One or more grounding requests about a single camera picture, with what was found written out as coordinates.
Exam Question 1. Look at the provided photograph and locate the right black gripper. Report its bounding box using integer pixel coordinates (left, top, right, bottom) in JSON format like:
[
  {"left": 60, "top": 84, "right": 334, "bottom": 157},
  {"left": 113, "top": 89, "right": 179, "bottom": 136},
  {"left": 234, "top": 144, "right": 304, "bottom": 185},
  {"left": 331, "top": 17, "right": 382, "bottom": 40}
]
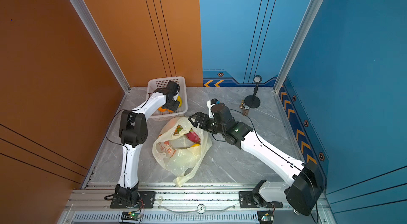
[{"left": 188, "top": 112, "right": 227, "bottom": 136}]

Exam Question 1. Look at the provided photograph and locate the translucent printed plastic bag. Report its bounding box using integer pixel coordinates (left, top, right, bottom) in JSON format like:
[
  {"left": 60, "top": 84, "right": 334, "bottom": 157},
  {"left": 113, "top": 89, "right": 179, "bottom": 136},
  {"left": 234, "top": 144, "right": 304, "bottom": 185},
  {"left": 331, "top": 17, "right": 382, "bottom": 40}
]
[{"left": 152, "top": 117, "right": 213, "bottom": 187}]

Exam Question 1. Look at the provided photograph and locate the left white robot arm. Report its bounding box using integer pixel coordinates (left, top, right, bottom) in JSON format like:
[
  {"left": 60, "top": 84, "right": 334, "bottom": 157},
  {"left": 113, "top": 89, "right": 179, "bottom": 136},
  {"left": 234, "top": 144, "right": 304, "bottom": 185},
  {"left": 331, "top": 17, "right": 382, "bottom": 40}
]
[{"left": 105, "top": 81, "right": 180, "bottom": 209}]

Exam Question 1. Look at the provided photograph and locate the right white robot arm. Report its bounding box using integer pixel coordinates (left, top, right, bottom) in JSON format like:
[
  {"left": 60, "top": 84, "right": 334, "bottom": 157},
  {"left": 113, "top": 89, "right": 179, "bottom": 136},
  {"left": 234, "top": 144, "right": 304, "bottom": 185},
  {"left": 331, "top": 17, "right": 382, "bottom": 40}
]
[{"left": 188, "top": 99, "right": 324, "bottom": 216}]

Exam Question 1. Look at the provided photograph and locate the pink dragon fruit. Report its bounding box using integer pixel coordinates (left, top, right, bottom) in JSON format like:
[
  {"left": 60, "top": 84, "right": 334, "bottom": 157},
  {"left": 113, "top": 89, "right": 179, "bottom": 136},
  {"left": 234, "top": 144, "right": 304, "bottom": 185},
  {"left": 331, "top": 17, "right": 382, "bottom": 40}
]
[{"left": 185, "top": 130, "right": 201, "bottom": 144}]

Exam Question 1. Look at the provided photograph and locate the yellow banana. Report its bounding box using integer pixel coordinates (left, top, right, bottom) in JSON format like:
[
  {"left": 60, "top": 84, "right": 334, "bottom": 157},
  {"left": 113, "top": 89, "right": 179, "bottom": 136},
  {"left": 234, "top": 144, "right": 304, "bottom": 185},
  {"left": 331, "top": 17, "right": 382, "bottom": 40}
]
[{"left": 177, "top": 96, "right": 182, "bottom": 107}]

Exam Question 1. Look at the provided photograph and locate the white perforated plastic basket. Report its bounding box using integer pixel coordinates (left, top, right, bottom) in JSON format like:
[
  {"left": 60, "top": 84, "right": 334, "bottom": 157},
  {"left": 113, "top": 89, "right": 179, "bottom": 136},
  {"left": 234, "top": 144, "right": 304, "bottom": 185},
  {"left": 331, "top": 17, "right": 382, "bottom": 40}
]
[{"left": 143, "top": 77, "right": 188, "bottom": 121}]

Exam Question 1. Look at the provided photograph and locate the small brown cork cylinder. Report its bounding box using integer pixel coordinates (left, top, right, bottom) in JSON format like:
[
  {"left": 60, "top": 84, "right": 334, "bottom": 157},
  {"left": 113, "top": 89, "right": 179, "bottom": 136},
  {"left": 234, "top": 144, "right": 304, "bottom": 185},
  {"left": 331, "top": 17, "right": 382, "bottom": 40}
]
[{"left": 243, "top": 105, "right": 250, "bottom": 116}]

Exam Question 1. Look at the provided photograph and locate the black round-base lamp stand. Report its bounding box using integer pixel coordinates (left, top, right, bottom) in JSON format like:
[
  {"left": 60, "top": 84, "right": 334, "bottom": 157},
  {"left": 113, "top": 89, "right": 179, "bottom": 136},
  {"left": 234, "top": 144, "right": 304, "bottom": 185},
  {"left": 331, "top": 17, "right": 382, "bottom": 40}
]
[{"left": 244, "top": 75, "right": 262, "bottom": 109}]

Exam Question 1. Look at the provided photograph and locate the right green circuit board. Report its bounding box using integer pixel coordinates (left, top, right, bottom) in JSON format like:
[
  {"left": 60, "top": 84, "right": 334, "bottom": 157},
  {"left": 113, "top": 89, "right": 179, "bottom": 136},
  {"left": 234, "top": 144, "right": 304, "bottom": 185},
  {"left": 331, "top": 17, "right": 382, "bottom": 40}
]
[{"left": 257, "top": 211, "right": 274, "bottom": 224}]

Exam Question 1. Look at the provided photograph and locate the green circuit board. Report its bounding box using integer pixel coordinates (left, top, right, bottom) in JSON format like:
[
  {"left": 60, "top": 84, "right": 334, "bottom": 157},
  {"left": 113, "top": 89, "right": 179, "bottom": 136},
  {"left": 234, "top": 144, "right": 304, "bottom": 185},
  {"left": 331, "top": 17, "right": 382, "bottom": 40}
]
[
  {"left": 257, "top": 211, "right": 274, "bottom": 224},
  {"left": 120, "top": 211, "right": 142, "bottom": 223}
]

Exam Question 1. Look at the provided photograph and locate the left green circuit board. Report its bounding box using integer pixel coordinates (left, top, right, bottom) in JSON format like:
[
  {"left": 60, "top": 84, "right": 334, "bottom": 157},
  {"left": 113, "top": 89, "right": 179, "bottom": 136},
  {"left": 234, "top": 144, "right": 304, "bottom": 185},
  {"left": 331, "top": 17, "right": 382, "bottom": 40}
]
[{"left": 120, "top": 211, "right": 142, "bottom": 223}]

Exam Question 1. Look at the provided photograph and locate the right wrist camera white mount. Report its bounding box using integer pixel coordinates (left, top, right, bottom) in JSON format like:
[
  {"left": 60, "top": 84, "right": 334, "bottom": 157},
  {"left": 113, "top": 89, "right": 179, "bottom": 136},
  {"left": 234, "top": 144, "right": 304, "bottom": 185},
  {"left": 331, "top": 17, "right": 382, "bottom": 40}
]
[{"left": 207, "top": 98, "right": 219, "bottom": 118}]

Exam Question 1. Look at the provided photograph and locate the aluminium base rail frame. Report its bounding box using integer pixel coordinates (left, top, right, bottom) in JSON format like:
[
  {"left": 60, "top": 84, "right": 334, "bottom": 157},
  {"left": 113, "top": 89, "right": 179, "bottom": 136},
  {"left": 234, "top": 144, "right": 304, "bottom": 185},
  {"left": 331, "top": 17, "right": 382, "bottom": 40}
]
[{"left": 58, "top": 183, "right": 335, "bottom": 224}]

